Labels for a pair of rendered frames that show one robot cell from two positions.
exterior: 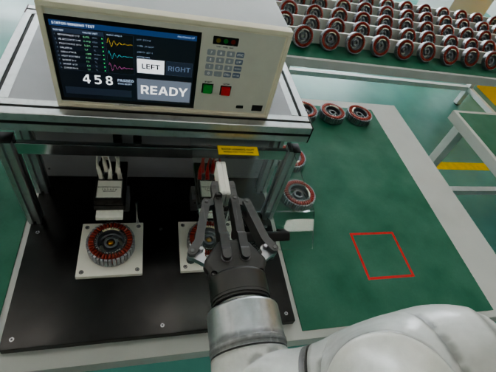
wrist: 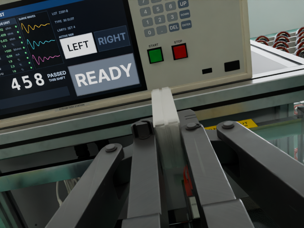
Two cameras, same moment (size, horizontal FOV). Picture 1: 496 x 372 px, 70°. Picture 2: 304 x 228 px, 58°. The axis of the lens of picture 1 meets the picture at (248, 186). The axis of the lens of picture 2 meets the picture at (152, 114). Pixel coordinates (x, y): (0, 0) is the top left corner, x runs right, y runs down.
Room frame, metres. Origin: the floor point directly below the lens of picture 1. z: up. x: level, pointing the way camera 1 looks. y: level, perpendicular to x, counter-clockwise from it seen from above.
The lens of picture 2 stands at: (0.22, -0.03, 1.26)
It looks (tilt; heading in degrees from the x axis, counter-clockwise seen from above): 22 degrees down; 26
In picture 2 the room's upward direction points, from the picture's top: 12 degrees counter-clockwise
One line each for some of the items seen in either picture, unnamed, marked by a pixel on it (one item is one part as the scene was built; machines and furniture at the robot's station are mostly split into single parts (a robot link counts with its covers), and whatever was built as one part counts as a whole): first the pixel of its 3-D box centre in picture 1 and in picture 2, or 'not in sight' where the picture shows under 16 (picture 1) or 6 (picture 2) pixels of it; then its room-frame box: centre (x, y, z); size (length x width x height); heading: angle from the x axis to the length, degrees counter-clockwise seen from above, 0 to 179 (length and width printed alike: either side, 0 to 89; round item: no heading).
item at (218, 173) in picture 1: (219, 183); (161, 123); (0.38, 0.04, 1.18); 0.07 x 0.01 x 0.03; 23
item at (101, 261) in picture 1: (111, 243); not in sight; (0.42, 0.28, 0.80); 0.11 x 0.11 x 0.04
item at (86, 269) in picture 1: (111, 249); not in sight; (0.42, 0.28, 0.78); 0.15 x 0.15 x 0.01; 23
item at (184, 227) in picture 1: (207, 245); not in sight; (0.51, 0.06, 0.78); 0.15 x 0.15 x 0.01; 23
